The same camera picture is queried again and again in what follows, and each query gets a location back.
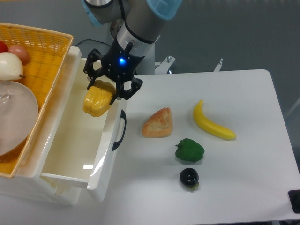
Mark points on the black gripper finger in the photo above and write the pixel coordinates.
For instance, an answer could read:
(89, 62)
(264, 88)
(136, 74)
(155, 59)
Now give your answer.
(125, 94)
(93, 74)

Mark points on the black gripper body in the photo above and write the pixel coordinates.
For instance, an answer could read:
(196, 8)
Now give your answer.
(119, 63)

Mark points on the yellow bell pepper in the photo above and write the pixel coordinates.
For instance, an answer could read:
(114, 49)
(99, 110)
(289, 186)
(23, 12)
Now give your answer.
(97, 99)

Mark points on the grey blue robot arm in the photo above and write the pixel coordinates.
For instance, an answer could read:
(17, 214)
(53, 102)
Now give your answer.
(144, 21)

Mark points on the green bell pepper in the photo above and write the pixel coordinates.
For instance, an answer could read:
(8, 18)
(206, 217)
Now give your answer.
(189, 150)

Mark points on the open upper white drawer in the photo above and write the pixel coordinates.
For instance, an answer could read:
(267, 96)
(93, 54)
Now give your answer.
(81, 151)

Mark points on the yellow woven basket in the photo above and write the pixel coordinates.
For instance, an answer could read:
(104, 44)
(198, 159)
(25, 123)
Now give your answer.
(48, 50)

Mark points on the orange bread pastry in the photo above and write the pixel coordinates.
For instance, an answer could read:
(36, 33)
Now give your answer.
(159, 125)

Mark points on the yellow banana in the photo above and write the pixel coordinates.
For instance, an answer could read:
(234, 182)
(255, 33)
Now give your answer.
(209, 126)

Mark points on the pink peach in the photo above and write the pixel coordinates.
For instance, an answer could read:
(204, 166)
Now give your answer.
(20, 52)

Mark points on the white pear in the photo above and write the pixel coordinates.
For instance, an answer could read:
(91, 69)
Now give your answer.
(11, 67)

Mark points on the red tomato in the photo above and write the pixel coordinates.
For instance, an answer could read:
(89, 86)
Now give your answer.
(3, 47)

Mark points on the dark purple mangosteen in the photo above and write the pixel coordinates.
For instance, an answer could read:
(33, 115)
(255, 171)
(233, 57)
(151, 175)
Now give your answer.
(189, 177)

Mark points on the black device at table edge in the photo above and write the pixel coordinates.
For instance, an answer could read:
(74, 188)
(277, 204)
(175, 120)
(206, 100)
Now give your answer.
(294, 196)

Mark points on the black drawer handle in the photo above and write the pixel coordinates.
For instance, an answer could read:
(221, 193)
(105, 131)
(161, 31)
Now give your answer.
(121, 131)

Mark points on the white table bracket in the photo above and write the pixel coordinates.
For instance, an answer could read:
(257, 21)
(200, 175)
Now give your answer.
(218, 66)

